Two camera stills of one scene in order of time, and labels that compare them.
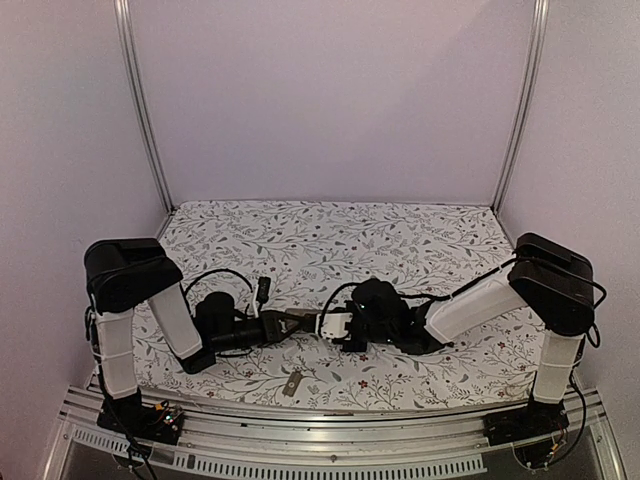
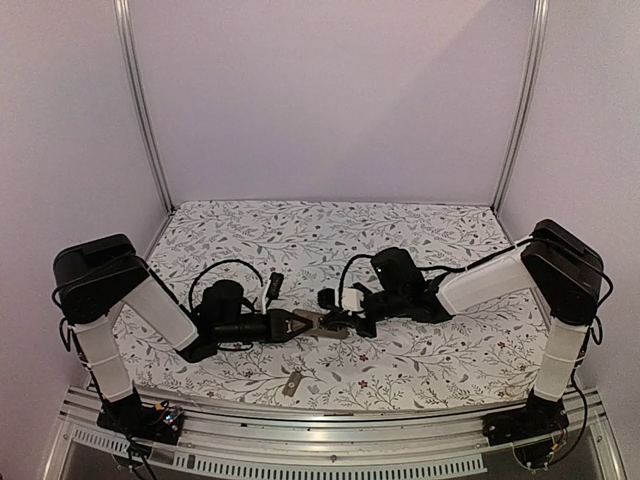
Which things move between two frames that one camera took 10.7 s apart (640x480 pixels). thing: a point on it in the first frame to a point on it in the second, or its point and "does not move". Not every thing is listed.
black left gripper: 271,327 does not move
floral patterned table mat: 308,257 does not move
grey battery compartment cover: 292,383 does not move
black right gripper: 353,348 to 365,329
